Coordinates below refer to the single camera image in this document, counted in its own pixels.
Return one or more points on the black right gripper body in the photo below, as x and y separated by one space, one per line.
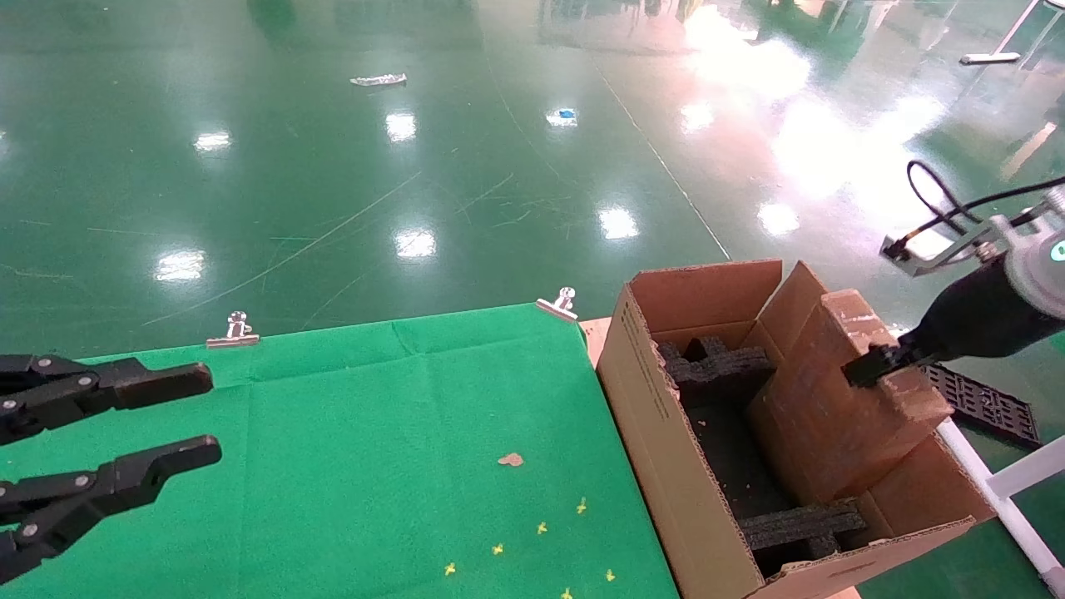
973 320

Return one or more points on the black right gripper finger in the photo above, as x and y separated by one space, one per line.
874 364

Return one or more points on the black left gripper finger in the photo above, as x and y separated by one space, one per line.
150 381
125 482

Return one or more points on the small brown cardboard box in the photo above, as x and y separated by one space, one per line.
832 433

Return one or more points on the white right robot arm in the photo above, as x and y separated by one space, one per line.
1044 266

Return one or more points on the large open cardboard carton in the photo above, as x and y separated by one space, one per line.
657 466

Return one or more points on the small brown cardboard scrap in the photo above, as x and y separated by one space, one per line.
511 459

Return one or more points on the black plastic grid tray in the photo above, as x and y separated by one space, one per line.
982 403

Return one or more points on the silver binder clip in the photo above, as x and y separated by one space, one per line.
559 308
233 335

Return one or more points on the black foam insert block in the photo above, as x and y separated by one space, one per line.
799 524

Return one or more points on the green table cloth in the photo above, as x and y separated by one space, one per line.
333 449

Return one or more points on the white bar stand base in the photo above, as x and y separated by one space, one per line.
988 58

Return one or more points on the white floor litter strip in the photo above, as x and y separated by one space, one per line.
378 80

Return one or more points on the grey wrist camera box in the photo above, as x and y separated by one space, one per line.
918 264

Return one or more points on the grey metal camera bracket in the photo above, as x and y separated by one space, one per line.
978 233

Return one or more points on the white pipe frame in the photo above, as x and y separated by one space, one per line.
1011 499

